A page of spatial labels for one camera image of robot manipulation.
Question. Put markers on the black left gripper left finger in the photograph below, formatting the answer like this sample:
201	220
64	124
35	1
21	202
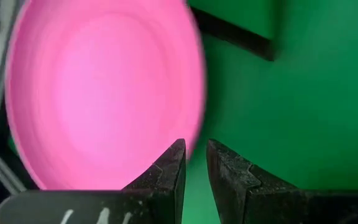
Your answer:
154	199

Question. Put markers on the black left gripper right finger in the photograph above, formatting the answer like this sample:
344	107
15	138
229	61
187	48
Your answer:
247	199

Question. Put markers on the hot pink plate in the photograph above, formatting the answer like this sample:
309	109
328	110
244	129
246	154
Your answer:
104	93

